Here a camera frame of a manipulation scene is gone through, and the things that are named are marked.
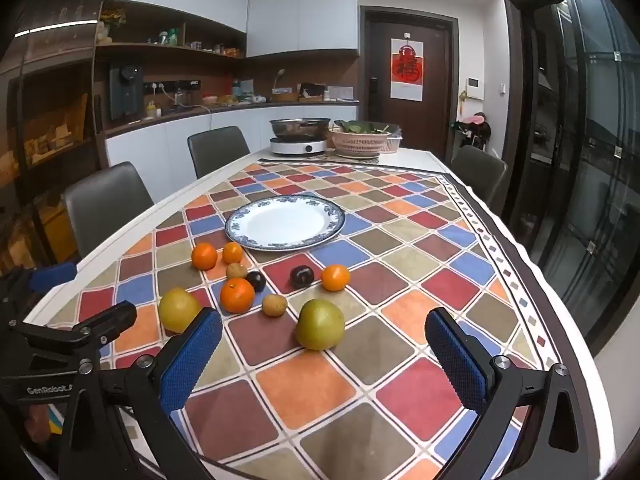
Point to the dark brown door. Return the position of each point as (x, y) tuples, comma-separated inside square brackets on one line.
[(440, 60)]

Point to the black bag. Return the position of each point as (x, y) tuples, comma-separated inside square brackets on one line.
[(312, 91)]

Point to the teal kitchen appliance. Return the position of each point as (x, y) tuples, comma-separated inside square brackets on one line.
[(240, 90)]

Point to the dark plum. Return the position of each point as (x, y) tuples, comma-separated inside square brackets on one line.
[(302, 276), (256, 280)]

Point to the green leafy vegetables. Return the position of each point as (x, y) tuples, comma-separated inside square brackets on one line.
[(357, 127)]

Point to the black power strip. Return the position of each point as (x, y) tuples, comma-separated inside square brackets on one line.
[(170, 85)]

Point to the yellow pear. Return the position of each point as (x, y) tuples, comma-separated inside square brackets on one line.
[(179, 310)]

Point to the grey dining chair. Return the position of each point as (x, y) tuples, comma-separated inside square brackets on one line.
[(107, 200), (480, 170), (217, 147)]

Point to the large orange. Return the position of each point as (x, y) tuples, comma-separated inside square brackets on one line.
[(237, 295)]

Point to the colourful checkered tablecloth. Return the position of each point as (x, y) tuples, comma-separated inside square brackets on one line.
[(400, 270)]

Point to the white cabinets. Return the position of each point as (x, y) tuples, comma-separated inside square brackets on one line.
[(200, 130), (230, 10)]

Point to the wooden wall shelf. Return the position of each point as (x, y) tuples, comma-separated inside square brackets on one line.
[(170, 47)]

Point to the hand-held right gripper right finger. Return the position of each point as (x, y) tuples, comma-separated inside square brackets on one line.
[(457, 360)]

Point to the pink plastic basket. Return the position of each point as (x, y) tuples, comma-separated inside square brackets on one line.
[(360, 144)]

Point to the green pear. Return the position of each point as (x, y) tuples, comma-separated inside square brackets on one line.
[(320, 330)]

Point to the white upper cabinets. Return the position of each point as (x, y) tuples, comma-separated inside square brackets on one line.
[(230, 10)]

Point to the white induction cooker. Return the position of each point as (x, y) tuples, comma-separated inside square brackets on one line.
[(297, 146)]

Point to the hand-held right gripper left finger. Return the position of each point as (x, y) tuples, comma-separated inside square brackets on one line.
[(192, 355)]

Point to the blue rimmed white plate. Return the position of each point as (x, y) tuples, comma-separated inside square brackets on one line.
[(285, 222)]

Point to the small brown kiwi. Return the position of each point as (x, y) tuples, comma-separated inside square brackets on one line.
[(236, 270)]

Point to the yellow bottle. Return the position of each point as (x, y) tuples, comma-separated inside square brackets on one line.
[(151, 108)]

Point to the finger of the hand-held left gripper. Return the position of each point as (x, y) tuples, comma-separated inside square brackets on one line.
[(52, 276), (117, 317)]

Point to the sliding glass door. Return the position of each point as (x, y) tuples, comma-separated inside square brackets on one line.
[(575, 160)]

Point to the white lower cabinets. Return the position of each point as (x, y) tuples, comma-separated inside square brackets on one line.
[(200, 130)]

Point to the white desk lamp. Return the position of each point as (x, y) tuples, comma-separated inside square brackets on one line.
[(277, 80)]

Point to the white intercom panel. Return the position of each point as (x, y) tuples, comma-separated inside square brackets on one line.
[(473, 87)]

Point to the steel pot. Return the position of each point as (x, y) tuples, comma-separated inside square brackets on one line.
[(300, 127)]

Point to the black water dispenser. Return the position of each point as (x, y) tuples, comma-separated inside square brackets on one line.
[(125, 91)]

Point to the small orange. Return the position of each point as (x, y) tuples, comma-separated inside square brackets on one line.
[(232, 252)]

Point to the red and white wall calendar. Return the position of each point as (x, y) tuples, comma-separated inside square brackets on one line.
[(407, 67)]

